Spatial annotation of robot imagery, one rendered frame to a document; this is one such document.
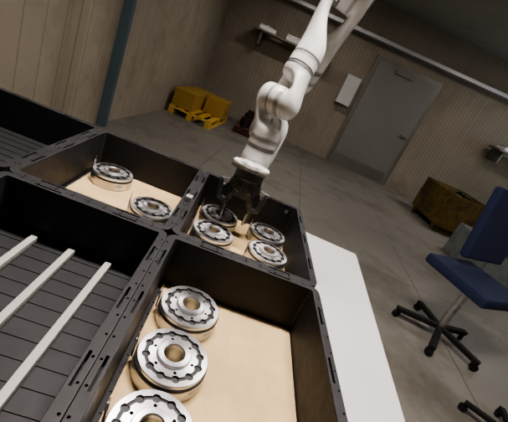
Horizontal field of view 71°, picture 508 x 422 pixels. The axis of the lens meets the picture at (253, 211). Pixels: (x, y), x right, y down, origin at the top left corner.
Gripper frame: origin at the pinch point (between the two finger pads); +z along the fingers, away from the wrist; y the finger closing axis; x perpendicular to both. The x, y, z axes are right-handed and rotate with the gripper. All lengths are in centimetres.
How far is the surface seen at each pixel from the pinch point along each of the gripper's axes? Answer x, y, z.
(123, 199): 7.7, 26.6, 4.5
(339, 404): 52, -24, -2
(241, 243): 3.0, -4.8, 5.2
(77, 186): 11.1, 36.9, 4.3
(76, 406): 65, 3, -3
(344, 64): -662, -54, -113
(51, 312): 48, 17, 6
